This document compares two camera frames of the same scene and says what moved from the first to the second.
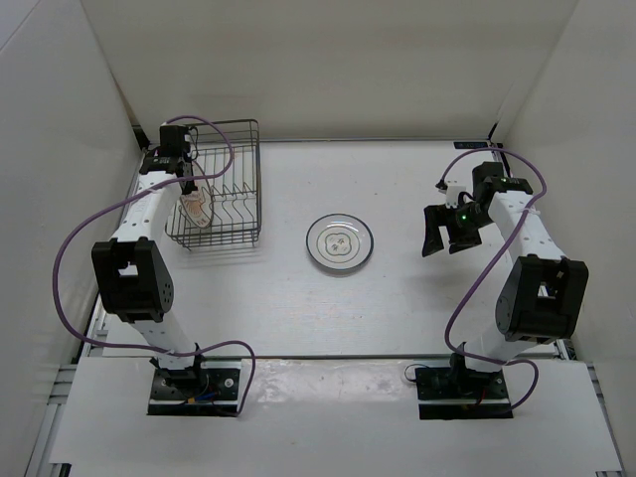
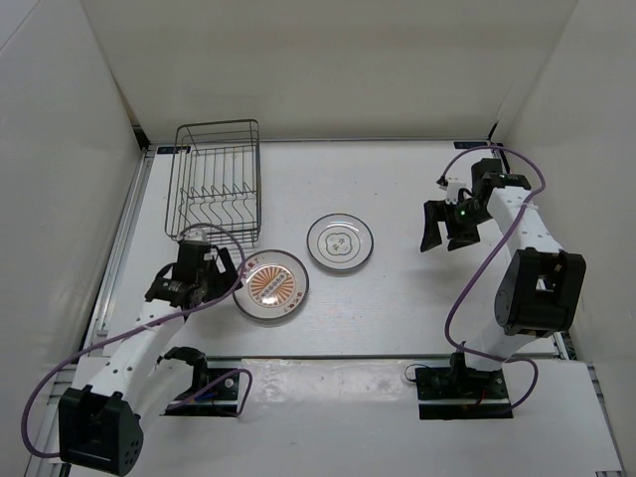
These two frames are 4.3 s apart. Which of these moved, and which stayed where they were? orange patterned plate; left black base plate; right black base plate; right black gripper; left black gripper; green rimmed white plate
Moved: orange patterned plate; left black gripper
Stayed: right black gripper; left black base plate; right black base plate; green rimmed white plate
